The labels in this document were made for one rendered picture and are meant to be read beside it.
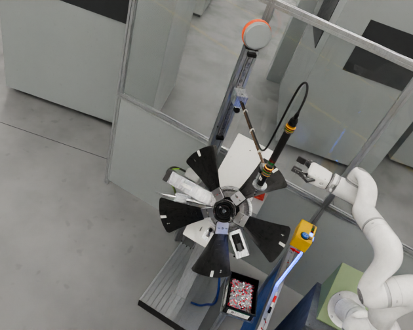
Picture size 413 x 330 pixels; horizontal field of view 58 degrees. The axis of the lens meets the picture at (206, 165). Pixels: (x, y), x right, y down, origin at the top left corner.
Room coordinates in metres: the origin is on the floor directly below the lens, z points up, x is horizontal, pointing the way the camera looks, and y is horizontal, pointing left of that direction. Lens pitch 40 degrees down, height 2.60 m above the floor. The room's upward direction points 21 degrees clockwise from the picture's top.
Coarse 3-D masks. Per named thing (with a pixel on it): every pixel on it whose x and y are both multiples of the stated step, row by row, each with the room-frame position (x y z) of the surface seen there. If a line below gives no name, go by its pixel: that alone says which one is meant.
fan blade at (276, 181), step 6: (252, 174) 1.57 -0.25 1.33; (276, 174) 1.54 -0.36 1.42; (282, 174) 1.54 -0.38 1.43; (246, 180) 1.54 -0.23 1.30; (252, 180) 1.53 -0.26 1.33; (270, 180) 1.51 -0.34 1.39; (276, 180) 1.50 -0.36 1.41; (282, 180) 1.50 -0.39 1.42; (246, 186) 1.50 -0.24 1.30; (252, 186) 1.49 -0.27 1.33; (270, 186) 1.47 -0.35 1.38; (276, 186) 1.47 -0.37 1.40; (282, 186) 1.47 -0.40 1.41; (246, 192) 1.45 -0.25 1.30; (252, 192) 1.45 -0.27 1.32; (258, 192) 1.44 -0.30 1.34; (264, 192) 1.44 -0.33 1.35; (246, 198) 1.42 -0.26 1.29
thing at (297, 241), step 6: (300, 222) 1.64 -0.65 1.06; (306, 222) 1.65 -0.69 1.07; (300, 228) 1.58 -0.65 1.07; (306, 228) 1.60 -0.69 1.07; (294, 234) 1.56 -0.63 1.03; (300, 234) 1.53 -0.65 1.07; (294, 240) 1.51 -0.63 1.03; (300, 240) 1.50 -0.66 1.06; (306, 240) 1.51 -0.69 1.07; (312, 240) 1.52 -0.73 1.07; (294, 246) 1.51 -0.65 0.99; (300, 246) 1.50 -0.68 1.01; (306, 246) 1.49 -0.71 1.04
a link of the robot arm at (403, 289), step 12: (396, 276) 0.90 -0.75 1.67; (408, 276) 0.90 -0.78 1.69; (396, 288) 0.85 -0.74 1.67; (408, 288) 0.86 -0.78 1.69; (396, 300) 0.82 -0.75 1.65; (408, 300) 0.83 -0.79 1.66; (372, 312) 0.87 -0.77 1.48; (384, 312) 0.86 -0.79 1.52; (396, 312) 0.85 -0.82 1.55; (408, 312) 0.85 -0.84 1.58; (372, 324) 0.87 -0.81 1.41; (384, 324) 0.85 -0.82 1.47; (396, 324) 0.93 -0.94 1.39
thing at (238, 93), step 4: (236, 88) 1.97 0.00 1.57; (240, 88) 1.99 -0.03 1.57; (232, 92) 1.97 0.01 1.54; (236, 92) 1.92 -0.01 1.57; (240, 92) 1.94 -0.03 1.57; (244, 92) 1.96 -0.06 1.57; (232, 96) 1.95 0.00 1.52; (236, 96) 1.90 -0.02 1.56; (240, 96) 1.90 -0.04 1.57; (244, 96) 1.91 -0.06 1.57; (232, 100) 1.93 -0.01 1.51; (236, 100) 1.89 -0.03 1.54; (240, 100) 1.90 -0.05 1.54; (244, 100) 1.91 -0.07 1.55; (236, 104) 1.90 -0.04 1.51; (240, 104) 1.91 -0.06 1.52
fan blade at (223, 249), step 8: (216, 240) 1.27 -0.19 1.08; (224, 240) 1.30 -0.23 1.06; (208, 248) 1.22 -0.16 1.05; (216, 248) 1.24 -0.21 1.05; (224, 248) 1.27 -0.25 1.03; (200, 256) 1.18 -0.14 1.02; (208, 256) 1.20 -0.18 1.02; (216, 256) 1.22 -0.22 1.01; (224, 256) 1.25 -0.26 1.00; (200, 264) 1.16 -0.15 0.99; (208, 264) 1.18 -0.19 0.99; (216, 264) 1.20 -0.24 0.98; (224, 264) 1.22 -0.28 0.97; (200, 272) 1.14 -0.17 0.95; (208, 272) 1.15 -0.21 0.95; (216, 272) 1.17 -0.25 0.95; (224, 272) 1.20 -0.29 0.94
